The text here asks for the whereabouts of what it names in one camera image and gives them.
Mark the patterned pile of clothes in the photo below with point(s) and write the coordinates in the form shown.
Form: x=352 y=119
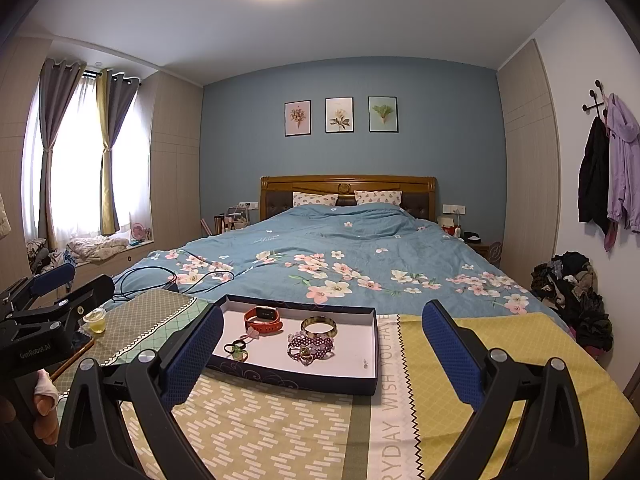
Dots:
x=42 y=257

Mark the black jacket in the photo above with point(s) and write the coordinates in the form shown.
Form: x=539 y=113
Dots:
x=594 y=175

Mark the blue floral quilt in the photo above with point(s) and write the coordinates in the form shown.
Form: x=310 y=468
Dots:
x=360 y=245

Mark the red and white bedside item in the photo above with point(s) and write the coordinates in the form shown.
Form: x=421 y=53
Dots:
x=447 y=227

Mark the white hanging garment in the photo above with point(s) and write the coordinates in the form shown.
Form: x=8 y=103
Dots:
x=4 y=217

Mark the white dotted pillow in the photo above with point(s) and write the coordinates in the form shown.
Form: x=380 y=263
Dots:
x=377 y=197
x=314 y=199

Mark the dark pile of clothes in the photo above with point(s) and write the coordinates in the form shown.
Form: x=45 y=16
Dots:
x=575 y=300

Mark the gold tortoiseshell bangle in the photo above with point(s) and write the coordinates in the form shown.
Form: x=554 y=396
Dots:
x=320 y=335

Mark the black bedside item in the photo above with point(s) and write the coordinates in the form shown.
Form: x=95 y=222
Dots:
x=472 y=236

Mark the yellow and grey curtain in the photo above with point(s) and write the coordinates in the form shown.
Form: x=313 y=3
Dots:
x=116 y=135

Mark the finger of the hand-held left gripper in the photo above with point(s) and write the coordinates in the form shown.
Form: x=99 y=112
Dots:
x=90 y=292
x=52 y=280

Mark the purple jacket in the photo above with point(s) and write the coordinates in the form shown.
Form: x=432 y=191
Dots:
x=622 y=160

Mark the orange wrist watch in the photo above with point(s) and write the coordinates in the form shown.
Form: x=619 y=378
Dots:
x=250 y=318

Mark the pink desk fan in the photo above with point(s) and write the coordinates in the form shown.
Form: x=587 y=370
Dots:
x=139 y=232

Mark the beige wardrobe beside window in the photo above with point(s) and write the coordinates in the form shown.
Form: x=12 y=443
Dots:
x=172 y=160

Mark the dark phone orange edge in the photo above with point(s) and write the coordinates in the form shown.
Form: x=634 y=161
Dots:
x=75 y=360

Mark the black wall coat rack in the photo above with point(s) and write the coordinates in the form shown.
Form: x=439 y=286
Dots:
x=595 y=102

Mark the tall beige wardrobe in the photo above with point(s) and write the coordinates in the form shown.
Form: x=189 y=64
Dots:
x=530 y=170

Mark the white flower framed picture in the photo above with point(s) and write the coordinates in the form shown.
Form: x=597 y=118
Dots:
x=339 y=115

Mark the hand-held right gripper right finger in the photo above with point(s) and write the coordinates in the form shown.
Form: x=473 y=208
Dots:
x=450 y=355

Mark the patchwork patterned tablecloth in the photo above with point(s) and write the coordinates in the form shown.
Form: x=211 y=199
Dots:
x=280 y=425

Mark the wooden headboard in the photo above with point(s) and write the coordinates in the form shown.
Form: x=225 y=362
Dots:
x=350 y=183

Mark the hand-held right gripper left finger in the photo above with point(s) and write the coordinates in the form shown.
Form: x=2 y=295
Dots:
x=195 y=360

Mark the green leaf framed picture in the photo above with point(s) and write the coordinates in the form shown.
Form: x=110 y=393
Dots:
x=383 y=114

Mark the plastic cup yellow liquid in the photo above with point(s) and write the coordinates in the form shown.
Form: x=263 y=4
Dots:
x=96 y=325

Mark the wooden nightstand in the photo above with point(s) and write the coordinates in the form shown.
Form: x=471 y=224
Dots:
x=481 y=250

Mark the white double wall socket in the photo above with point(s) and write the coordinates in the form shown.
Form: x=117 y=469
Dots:
x=455 y=208

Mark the pink flower framed picture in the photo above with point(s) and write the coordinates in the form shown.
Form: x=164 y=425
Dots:
x=298 y=118

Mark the white crumpled bedding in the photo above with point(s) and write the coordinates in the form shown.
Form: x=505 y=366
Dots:
x=97 y=248

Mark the clear cosmetics organizer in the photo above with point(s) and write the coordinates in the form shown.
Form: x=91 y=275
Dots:
x=234 y=219

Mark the person's left hand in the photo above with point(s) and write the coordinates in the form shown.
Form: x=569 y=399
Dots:
x=46 y=405

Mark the dark blue shallow box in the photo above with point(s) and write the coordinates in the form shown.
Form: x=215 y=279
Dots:
x=350 y=345

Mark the round back chair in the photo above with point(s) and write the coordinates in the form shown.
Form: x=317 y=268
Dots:
x=496 y=252

